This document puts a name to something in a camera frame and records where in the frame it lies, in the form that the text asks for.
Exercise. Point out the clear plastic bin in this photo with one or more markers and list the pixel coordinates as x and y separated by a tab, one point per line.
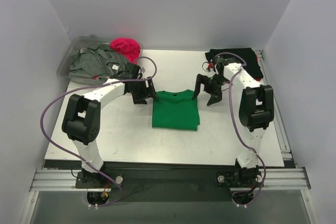
79	42

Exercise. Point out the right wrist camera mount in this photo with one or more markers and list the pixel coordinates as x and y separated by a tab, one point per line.
217	64

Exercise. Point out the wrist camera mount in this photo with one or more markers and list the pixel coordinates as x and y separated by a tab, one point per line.
131	71
217	64

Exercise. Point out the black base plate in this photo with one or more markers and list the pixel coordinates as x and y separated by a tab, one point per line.
171	183

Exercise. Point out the green t shirt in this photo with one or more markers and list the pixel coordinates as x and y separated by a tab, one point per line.
175	111

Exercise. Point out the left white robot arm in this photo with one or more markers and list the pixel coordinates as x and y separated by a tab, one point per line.
82	118

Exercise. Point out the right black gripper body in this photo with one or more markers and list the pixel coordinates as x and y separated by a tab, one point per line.
210	86

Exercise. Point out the grey t shirt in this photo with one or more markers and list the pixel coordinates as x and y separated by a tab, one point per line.
97	60

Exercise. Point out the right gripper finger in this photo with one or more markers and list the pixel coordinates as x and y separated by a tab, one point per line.
198	83
215	98

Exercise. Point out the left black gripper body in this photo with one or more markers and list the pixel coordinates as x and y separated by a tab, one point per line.
143	91

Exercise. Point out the pink t shirt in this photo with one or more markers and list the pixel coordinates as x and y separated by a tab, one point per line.
127	47

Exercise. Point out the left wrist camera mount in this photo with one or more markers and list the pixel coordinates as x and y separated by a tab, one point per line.
131	71

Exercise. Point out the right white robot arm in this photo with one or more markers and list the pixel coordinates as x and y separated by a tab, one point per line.
251	104

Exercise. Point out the aluminium frame rail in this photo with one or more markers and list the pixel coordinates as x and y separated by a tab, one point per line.
55	180

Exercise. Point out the folded black t shirt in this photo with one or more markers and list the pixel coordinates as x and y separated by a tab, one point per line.
245	53

